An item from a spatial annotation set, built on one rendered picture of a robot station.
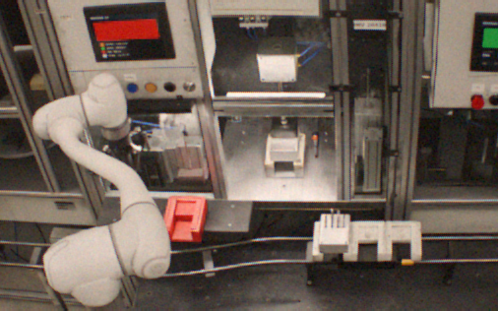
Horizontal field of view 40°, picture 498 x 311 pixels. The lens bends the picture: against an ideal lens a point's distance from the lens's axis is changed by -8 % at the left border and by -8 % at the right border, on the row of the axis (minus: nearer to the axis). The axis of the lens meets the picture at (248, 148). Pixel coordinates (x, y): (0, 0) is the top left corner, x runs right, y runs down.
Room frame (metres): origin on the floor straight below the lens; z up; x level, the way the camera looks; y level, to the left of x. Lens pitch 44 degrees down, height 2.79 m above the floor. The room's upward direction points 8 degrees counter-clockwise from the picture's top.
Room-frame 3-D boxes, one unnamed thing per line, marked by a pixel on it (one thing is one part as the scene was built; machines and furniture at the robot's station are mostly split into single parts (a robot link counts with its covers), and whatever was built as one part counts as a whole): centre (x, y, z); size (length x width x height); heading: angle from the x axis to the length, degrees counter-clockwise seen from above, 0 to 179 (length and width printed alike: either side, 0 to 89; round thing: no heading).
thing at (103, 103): (1.68, 0.41, 1.46); 0.13 x 0.11 x 0.16; 103
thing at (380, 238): (1.48, -0.35, 0.84); 0.36 x 0.14 x 0.10; 78
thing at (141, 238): (1.12, 0.28, 1.44); 0.18 x 0.14 x 0.13; 13
